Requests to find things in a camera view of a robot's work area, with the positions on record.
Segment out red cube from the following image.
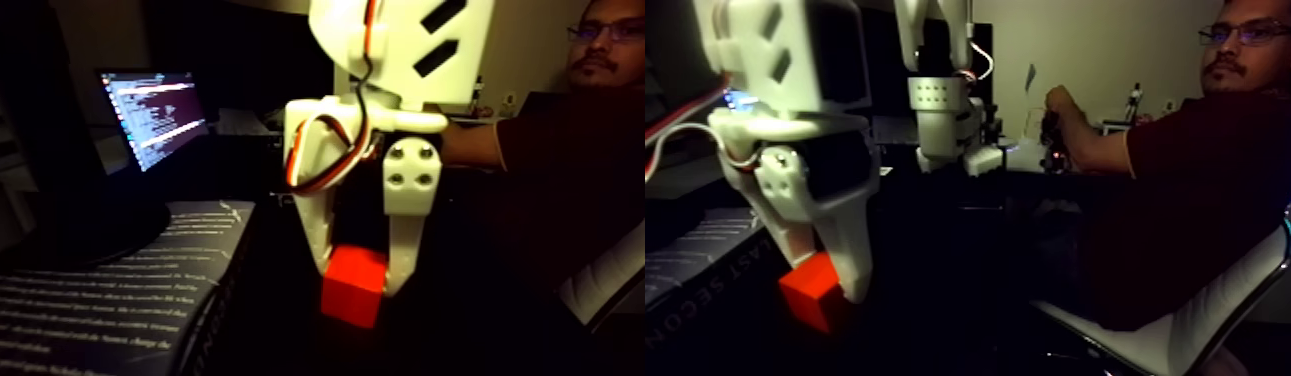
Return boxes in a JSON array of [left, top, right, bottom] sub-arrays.
[[321, 244, 389, 329]]

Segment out dark leader arm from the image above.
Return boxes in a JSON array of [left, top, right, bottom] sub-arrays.
[[1038, 105, 1074, 172]]

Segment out person's right hand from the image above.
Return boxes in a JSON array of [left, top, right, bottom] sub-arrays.
[[1044, 86, 1083, 134]]

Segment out open laptop with lit screen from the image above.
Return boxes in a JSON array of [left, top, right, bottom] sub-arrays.
[[96, 68, 211, 173]]

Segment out black book with white text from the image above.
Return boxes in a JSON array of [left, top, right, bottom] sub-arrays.
[[0, 199, 258, 376]]

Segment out black round stand base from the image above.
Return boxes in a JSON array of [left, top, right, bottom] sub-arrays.
[[0, 194, 174, 277]]

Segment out white office chair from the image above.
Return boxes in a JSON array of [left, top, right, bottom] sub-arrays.
[[1033, 225, 1291, 376]]

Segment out person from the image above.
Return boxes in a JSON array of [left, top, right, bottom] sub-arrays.
[[1044, 0, 1291, 332]]

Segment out person's eyeglasses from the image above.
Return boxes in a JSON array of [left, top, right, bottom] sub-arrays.
[[1199, 21, 1291, 48]]

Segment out red black servo cable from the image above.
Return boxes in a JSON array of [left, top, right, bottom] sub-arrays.
[[284, 0, 382, 198]]

